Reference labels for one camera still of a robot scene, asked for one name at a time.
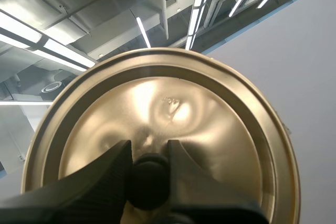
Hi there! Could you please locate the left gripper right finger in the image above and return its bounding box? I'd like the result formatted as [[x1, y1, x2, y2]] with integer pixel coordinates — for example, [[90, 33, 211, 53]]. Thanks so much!
[[154, 140, 270, 224]]

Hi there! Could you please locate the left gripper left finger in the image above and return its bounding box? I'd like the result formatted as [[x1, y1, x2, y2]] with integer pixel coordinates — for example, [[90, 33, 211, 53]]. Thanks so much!
[[0, 140, 132, 224]]

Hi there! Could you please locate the gold pot lid black knob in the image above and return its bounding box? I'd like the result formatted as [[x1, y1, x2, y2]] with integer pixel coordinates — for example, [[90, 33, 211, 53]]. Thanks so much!
[[20, 47, 300, 224]]

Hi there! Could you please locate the round ceiling vent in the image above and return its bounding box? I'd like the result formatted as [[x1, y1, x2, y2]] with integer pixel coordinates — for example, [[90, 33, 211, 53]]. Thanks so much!
[[41, 82, 62, 93]]

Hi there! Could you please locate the short ceiling light strip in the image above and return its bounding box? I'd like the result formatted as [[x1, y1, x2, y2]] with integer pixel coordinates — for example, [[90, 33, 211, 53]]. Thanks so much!
[[135, 16, 151, 49]]

